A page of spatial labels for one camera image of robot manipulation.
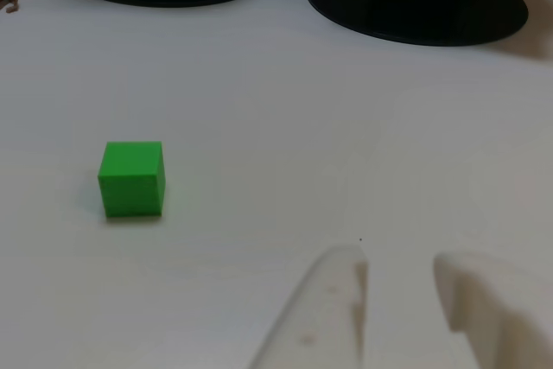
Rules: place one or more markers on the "green cube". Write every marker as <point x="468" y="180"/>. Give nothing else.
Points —
<point x="131" y="179"/>

